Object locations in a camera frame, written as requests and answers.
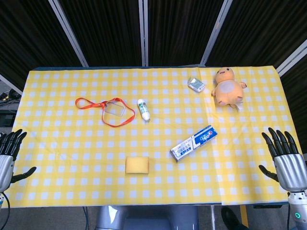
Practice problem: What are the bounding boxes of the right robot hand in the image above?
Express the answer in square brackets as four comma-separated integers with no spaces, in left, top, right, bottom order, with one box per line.
[258,127,307,192]

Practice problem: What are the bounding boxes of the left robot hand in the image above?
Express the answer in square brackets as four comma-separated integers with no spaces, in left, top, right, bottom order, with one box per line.
[0,129,37,193]

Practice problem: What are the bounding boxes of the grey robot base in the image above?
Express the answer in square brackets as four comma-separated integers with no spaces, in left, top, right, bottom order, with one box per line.
[95,205,200,230]

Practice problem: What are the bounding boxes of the toothpaste box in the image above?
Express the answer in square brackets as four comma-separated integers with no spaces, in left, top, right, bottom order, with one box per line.
[170,125,219,163]

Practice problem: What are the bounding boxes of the black shoe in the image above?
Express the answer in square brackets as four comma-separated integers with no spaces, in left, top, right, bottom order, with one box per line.
[221,207,250,230]

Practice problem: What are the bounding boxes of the yellow checkered tablecloth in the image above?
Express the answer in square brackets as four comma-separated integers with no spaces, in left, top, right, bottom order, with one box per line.
[1,67,303,208]

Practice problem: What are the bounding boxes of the orange plush toy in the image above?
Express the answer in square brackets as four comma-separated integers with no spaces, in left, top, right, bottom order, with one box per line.
[211,67,248,111]

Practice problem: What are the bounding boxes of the small green tissue packet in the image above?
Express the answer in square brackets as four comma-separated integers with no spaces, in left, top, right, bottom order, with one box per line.
[187,76,206,92]

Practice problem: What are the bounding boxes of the yellow sponge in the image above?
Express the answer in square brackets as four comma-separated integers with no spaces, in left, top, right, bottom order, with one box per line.
[125,156,150,174]

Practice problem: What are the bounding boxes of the small white green bottle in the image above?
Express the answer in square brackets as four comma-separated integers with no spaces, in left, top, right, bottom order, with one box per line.
[137,98,152,121]

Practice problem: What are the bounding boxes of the orange lanyard badge holder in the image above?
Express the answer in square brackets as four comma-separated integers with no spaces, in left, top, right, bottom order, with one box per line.
[75,97,136,127]

